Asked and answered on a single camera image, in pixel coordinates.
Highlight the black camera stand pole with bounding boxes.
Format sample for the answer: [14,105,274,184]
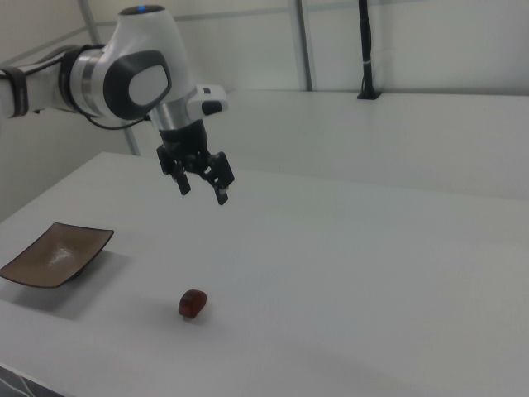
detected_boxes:
[356,0,384,102]

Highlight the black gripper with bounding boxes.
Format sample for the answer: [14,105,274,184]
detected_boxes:
[155,118,237,207]

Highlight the dark patterned fabric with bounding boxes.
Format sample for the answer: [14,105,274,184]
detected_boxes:
[0,362,55,397]

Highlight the square brown ceramic plate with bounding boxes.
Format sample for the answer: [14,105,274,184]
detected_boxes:
[0,222,115,289]

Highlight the small reddish-brown food item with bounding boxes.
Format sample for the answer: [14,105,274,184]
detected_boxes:
[178,289,209,321]

